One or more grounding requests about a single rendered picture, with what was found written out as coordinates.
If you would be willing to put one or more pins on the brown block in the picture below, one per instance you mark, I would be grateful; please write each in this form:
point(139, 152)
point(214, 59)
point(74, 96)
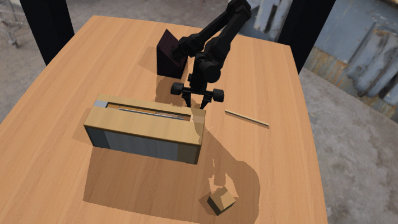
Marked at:
point(195, 105)

